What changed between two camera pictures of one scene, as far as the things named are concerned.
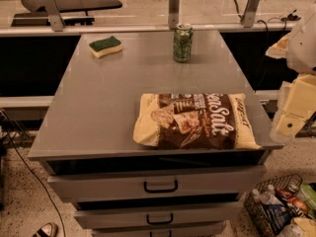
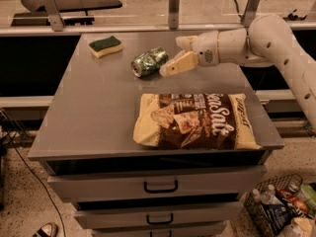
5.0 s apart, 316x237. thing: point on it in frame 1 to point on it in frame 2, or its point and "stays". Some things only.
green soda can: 183,40 to 149,62
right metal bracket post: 249,15 stays
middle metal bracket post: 174,6 stays
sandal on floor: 46,230 stays
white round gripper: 304,48 to 205,49
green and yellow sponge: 102,46 stays
